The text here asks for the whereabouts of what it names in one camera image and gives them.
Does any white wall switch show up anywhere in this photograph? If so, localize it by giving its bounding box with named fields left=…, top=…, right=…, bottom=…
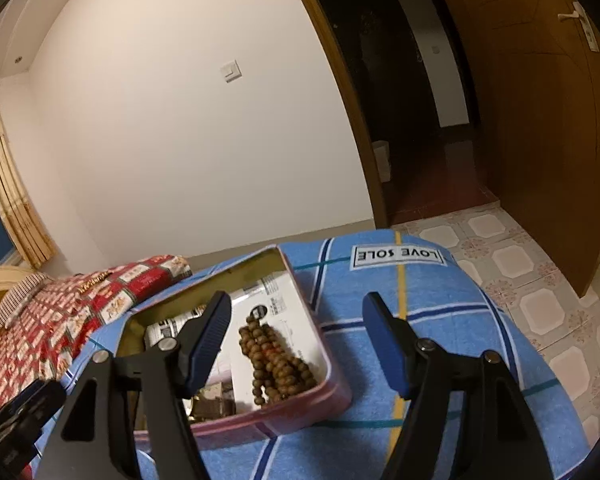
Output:
left=220, top=61, right=242, bottom=82

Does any printed paper in tin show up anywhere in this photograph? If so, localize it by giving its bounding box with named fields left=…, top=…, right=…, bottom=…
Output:
left=144, top=274, right=326, bottom=411

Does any red patterned bed sheet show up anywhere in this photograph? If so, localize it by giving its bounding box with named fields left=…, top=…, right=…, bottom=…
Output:
left=0, top=255, right=192, bottom=408

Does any striped pillow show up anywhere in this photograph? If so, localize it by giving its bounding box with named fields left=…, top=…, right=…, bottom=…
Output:
left=0, top=273, right=50, bottom=330

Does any pink metal tin box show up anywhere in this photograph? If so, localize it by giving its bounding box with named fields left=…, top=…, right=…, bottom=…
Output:
left=117, top=246, right=352, bottom=448

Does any brown wooden bead bracelet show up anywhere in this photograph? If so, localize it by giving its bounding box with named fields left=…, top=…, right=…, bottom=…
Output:
left=237, top=313, right=320, bottom=406

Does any beige curtain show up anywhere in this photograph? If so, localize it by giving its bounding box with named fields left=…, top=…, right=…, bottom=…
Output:
left=0, top=113, right=55, bottom=270

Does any silver door handle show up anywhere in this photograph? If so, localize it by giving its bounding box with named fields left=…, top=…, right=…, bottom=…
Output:
left=557, top=0, right=600, bottom=52

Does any brown door frame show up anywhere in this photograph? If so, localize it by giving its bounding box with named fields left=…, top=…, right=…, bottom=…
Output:
left=301, top=0, right=390, bottom=229

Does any brown wooden door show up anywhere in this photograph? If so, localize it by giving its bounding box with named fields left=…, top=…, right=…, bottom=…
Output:
left=445, top=0, right=600, bottom=294

